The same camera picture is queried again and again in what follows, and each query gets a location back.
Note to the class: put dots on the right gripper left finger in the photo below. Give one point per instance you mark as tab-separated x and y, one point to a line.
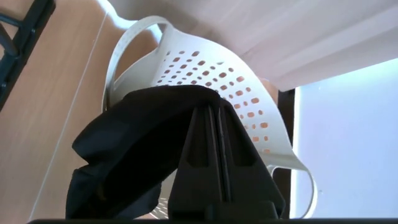
192	186

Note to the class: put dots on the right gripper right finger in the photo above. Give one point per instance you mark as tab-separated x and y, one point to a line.
252	186

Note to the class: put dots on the black garment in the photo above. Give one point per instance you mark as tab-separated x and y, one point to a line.
133	140

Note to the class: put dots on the white laundry basket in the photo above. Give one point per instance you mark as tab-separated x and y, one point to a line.
199	65

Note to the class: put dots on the black clothes rack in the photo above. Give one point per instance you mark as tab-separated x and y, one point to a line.
21	40

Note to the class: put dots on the beige curtain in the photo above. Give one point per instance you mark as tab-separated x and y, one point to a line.
280	37

